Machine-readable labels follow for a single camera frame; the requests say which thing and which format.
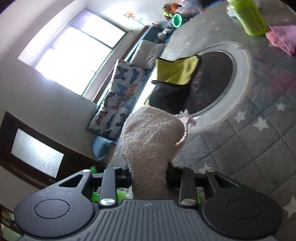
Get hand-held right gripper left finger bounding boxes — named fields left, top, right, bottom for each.
left=59, top=167, right=132, bottom=207

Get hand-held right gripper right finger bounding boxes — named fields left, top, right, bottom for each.
left=166, top=167, right=238, bottom=206

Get pale pink terry towel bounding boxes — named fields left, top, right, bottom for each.
left=118, top=106, right=197, bottom=200

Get blue folded blanket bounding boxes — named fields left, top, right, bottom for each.
left=91, top=136, right=117, bottom=161

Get dark wooden door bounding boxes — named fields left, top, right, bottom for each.
left=0, top=111, right=107, bottom=189

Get butterfly print pillow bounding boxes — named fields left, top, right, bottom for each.
left=87, top=59, right=147, bottom=141

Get grey quilted star table cover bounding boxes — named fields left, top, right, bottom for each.
left=109, top=0, right=296, bottom=218

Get yellow and grey microfiber cloth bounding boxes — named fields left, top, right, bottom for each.
left=144, top=54, right=202, bottom=115

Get round black induction cooktop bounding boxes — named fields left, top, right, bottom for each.
left=185, top=41, right=253, bottom=133

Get white pillow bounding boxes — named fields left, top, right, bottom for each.
left=131, top=39, right=166, bottom=70

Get window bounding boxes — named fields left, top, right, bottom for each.
left=17, top=8, right=129, bottom=96

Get grey and white plush toy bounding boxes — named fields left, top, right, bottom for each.
left=157, top=27, right=173, bottom=39

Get teal bench sofa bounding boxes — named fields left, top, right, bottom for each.
left=91, top=22, right=185, bottom=160

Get green plastic basin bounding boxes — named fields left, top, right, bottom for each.
left=171, top=13, right=188, bottom=28

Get colourful pinwheel flower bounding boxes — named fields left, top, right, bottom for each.
left=123, top=10, right=148, bottom=26

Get green plastic bottle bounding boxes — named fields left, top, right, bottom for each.
left=226, top=0, right=269, bottom=36

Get pink and purple cloth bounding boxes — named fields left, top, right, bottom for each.
left=265, top=24, right=296, bottom=56

